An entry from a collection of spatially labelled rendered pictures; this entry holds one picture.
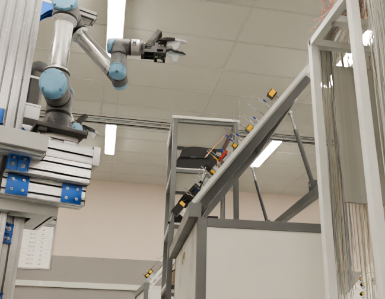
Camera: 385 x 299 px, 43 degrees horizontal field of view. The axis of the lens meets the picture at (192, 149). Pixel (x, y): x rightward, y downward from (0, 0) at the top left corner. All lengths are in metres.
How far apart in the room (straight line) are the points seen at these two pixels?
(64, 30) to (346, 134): 1.31
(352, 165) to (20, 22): 1.72
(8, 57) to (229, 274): 1.45
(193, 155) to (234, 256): 1.61
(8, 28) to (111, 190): 7.72
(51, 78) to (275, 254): 1.21
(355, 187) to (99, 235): 8.33
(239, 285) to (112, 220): 7.97
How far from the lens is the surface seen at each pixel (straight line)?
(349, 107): 1.99
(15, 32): 2.62
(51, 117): 2.27
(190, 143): 4.07
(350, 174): 1.88
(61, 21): 2.37
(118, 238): 9.89
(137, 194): 10.12
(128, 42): 2.29
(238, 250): 2.12
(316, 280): 2.20
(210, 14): 5.00
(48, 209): 2.27
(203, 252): 2.09
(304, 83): 2.65
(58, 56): 2.28
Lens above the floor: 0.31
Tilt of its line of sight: 21 degrees up
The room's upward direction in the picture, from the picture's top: 2 degrees clockwise
